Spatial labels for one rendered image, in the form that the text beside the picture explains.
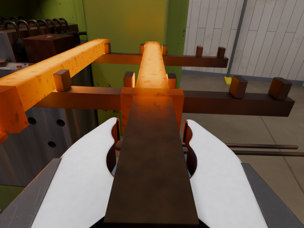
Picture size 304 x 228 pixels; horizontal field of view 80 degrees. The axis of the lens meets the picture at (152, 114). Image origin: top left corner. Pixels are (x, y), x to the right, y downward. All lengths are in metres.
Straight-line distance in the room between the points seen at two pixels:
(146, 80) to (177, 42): 0.90
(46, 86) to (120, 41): 0.45
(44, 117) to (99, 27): 0.32
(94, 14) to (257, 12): 3.28
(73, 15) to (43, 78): 0.86
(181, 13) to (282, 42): 2.99
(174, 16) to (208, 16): 2.60
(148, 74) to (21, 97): 0.12
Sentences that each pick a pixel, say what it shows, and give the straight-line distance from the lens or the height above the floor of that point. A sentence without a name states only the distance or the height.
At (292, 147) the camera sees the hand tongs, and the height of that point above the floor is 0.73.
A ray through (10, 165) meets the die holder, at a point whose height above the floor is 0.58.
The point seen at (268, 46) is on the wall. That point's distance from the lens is 3.85.
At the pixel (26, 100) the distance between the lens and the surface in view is 0.19.
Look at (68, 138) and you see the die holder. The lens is 0.61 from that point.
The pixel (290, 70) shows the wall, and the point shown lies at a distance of 4.08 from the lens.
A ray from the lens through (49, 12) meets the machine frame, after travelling 1.12.
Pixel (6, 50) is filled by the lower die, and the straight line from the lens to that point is 0.66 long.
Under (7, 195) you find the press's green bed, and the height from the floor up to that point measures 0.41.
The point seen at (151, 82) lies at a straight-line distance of 0.17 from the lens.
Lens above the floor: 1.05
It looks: 29 degrees down
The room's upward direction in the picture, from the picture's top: 2 degrees clockwise
